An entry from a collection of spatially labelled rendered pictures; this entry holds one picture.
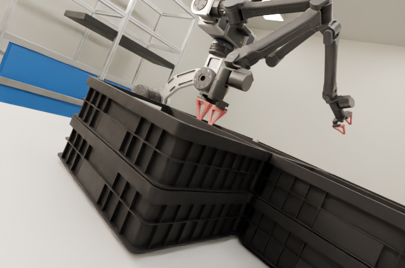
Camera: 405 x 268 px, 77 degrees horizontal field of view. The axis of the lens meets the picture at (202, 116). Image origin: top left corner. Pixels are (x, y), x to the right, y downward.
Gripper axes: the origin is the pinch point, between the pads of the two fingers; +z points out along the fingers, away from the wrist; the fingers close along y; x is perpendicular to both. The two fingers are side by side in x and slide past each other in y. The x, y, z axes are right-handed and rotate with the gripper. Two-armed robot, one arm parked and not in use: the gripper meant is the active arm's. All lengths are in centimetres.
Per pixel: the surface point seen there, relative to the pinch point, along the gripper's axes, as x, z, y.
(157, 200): -32, 12, -39
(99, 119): -6.6, 7.7, -39.5
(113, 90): -8.0, 0.5, -39.9
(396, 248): -59, 5, -8
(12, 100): 178, 49, -17
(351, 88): 56, -115, 320
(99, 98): -1.1, 4.0, -38.9
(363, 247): -55, 8, -9
